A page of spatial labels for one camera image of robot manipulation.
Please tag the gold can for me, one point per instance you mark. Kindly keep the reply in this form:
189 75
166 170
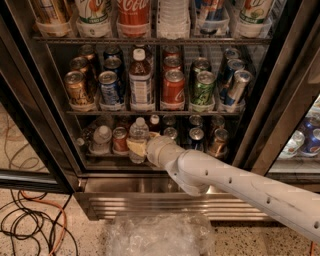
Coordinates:
218 144
76 86
83 65

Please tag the glass fridge door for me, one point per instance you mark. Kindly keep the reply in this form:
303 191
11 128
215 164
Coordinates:
285 88
24 103

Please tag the green can bottom front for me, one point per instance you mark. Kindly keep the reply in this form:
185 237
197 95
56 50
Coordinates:
171 132

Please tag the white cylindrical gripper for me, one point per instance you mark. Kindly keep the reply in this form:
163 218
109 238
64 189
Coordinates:
155 148

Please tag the silver blue energy can front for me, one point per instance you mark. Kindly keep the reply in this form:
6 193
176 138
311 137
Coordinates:
240 80

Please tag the tan bottle top far left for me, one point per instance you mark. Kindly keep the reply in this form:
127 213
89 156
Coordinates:
52 16

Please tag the black fridge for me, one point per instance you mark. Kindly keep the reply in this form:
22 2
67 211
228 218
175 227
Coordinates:
112 185

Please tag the white green bottle top left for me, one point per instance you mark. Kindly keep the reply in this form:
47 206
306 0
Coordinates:
93 17

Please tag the white green bottle top right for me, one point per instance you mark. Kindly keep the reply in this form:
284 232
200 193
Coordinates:
252 16

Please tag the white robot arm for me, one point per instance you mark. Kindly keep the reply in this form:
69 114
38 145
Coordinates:
195 172

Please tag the right glass fridge door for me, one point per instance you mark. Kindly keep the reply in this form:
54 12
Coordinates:
285 88

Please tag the brown tea bottle middle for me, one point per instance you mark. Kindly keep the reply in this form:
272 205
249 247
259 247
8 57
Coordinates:
140 78

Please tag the white green bottle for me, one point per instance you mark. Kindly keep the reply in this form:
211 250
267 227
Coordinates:
252 16
93 17

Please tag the gold can bottom front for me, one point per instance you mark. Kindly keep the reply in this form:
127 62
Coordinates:
218 144

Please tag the gold can middle front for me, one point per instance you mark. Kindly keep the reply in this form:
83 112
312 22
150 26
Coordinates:
76 86

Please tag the green soda can front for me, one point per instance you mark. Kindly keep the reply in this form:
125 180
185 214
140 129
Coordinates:
203 88

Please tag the blue can bottom front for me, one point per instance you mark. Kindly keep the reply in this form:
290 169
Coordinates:
195 139

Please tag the clear water bottle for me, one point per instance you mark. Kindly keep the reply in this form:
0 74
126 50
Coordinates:
138 130
97 140
173 19

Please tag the blue bottle top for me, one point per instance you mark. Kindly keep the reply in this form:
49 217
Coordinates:
210 16

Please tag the clear plastic bag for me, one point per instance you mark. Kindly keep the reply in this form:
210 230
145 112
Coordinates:
161 235

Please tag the brown tea bottle bottom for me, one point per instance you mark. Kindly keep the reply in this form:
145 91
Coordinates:
154 123

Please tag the red Coca-Cola can front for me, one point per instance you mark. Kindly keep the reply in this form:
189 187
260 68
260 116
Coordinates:
173 87

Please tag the brown tea bottle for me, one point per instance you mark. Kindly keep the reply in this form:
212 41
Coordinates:
140 78
154 123

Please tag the left glass fridge door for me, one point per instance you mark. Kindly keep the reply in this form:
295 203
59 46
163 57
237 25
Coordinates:
24 103

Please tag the orange soda can bottom front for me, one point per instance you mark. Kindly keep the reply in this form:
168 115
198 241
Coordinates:
119 139

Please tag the blue can behind right door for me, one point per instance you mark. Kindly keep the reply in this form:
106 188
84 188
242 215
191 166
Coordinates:
311 145

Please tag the blue Pepsi can middle front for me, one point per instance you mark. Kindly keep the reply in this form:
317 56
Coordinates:
110 88

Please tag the red Coca-Cola bottle top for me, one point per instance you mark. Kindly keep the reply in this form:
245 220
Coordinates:
133 17

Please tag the clear water bottle top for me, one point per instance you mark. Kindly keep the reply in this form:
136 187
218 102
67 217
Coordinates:
173 19

